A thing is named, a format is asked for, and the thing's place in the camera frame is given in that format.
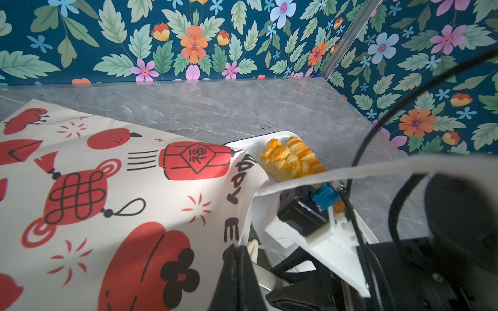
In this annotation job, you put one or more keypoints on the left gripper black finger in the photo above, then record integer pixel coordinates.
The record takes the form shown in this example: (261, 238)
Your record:
(237, 288)

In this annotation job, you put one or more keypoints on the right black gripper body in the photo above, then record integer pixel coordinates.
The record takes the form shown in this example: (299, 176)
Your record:
(417, 274)

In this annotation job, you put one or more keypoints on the round fake bread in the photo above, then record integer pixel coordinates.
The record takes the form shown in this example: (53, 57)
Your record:
(279, 161)

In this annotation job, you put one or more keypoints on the long fake bread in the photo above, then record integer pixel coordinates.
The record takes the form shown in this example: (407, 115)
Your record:
(309, 163)

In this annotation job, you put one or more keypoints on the red white paper bag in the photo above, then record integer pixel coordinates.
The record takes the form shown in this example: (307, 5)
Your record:
(98, 214)

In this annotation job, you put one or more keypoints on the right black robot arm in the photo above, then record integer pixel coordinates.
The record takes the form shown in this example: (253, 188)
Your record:
(454, 209)

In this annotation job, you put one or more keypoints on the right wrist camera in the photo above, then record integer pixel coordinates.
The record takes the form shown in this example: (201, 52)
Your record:
(292, 219)

